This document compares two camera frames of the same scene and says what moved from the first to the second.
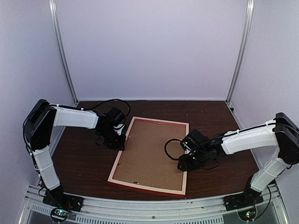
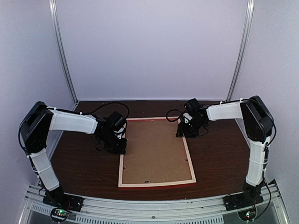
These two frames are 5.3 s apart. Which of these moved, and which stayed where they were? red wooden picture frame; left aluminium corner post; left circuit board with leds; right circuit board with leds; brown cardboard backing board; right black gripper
Moved: right black gripper; red wooden picture frame
Stayed: left circuit board with leds; right circuit board with leds; left aluminium corner post; brown cardboard backing board
